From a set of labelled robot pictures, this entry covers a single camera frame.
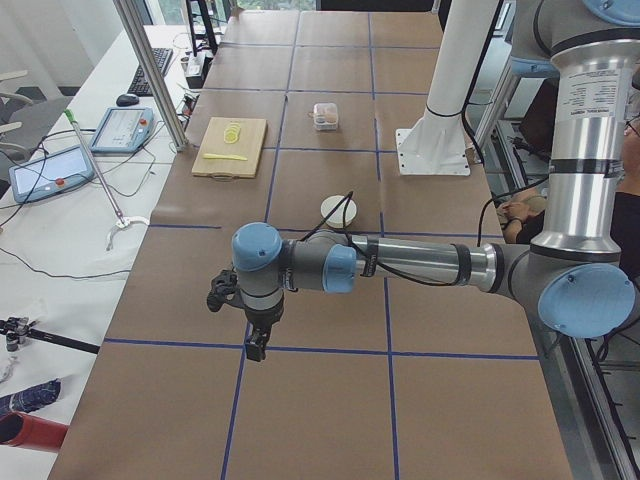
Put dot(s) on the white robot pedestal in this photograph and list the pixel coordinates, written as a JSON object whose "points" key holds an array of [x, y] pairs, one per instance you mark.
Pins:
{"points": [[436, 145]]}

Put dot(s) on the aluminium frame post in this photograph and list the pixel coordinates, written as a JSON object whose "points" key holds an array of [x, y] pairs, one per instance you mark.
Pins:
{"points": [[135, 30]]}

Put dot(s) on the wooden cutting board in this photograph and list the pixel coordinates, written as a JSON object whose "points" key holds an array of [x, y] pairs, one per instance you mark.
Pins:
{"points": [[250, 145]]}

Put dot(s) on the seated person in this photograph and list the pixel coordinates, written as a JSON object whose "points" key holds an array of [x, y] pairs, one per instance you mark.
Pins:
{"points": [[522, 217]]}

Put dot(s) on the teach pendant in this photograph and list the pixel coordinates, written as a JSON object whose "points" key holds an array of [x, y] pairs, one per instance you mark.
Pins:
{"points": [[122, 130], [54, 174]]}

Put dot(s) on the white paper bowl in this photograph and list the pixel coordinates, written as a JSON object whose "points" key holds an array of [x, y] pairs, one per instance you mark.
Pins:
{"points": [[338, 211]]}

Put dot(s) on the far teach pendant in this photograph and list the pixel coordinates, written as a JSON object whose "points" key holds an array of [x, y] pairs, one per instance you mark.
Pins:
{"points": [[122, 130]]}

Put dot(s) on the grabber stick with green handle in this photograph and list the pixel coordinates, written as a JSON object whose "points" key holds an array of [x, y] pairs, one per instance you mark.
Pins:
{"points": [[122, 221]]}

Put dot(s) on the red cylinder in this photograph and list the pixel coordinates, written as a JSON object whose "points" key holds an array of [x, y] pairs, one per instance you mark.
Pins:
{"points": [[22, 430]]}

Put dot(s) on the clear plastic egg box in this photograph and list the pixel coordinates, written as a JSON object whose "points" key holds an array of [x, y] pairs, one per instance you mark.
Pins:
{"points": [[325, 116]]}

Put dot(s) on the black tripod clamp rod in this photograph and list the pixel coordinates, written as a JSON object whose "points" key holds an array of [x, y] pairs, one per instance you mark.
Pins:
{"points": [[18, 329]]}

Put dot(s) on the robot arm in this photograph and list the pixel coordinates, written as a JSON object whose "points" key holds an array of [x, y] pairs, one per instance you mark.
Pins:
{"points": [[569, 276]]}

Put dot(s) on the near teach pendant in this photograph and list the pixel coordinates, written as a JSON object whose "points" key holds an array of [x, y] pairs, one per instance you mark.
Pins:
{"points": [[54, 174]]}

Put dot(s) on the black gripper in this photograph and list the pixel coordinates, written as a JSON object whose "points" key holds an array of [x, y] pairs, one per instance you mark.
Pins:
{"points": [[263, 317]]}

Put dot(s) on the black computer mouse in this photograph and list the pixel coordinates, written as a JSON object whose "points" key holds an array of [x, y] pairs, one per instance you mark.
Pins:
{"points": [[127, 99]]}

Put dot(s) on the yellow plastic knife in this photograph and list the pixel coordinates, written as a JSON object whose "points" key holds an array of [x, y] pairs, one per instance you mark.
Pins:
{"points": [[230, 157]]}

